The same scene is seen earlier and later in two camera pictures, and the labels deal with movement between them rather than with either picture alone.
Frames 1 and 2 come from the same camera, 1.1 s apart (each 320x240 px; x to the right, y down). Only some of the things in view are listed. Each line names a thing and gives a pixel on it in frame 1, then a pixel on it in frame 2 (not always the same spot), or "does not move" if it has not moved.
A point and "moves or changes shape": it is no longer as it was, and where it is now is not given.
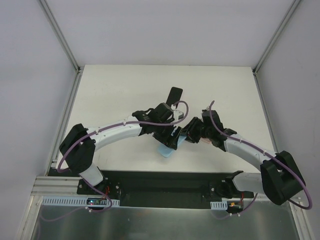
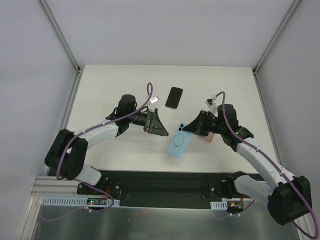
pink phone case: (207, 140) does not move
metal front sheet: (266, 222) does not move
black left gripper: (169, 139) → (150, 121)
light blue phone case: (166, 151) moves or changes shape
